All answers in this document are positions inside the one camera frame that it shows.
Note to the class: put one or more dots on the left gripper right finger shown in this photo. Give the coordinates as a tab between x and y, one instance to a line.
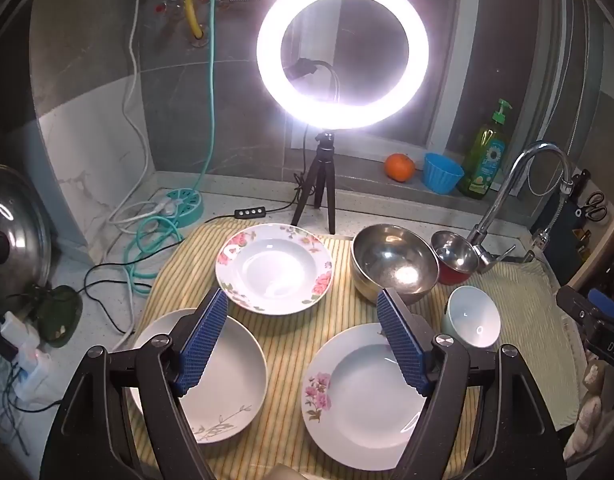
513	435

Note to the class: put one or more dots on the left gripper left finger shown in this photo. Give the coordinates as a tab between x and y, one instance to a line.
91	435

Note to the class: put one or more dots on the light green ceramic bowl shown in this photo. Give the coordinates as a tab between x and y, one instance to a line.
472	317

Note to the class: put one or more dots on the small red steel bowl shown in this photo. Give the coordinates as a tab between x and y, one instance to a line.
456	256

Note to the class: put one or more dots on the plain white bamboo plate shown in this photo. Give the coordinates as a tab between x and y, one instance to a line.
232	389

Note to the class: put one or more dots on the pink flower white plate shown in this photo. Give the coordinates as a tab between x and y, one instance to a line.
355	404

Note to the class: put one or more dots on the large steel bowl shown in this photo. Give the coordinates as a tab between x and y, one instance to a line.
388	256

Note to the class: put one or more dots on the rose rimmed white plate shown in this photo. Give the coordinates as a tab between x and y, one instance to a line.
274	269

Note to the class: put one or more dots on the chrome kitchen faucet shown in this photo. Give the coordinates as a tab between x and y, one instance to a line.
479	232

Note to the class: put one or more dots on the gloved right hand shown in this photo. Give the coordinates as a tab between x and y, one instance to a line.
595	420

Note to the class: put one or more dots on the yellow striped cloth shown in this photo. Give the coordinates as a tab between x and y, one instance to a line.
523	294

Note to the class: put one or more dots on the white charger plug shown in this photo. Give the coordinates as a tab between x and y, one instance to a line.
20	346

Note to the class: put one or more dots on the chrome pull-out sprayer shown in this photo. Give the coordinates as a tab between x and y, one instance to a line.
541	236

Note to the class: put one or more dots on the black scissors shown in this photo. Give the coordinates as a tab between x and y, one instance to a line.
595	208

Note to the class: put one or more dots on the dark green dish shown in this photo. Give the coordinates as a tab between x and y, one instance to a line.
57	314

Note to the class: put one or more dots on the green dish soap bottle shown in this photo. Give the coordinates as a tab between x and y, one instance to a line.
484	158

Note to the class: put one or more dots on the steel pot lid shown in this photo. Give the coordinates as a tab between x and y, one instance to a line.
25	237

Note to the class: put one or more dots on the blue fluted cup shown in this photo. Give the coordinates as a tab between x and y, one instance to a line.
440	173

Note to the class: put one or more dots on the orange tangerine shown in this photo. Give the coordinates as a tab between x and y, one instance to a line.
399	167

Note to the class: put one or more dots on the teal round power strip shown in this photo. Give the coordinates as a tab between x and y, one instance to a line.
184	207

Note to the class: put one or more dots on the black tripod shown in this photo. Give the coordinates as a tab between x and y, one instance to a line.
320	181

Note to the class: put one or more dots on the white ring light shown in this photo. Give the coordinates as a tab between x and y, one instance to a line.
339	115

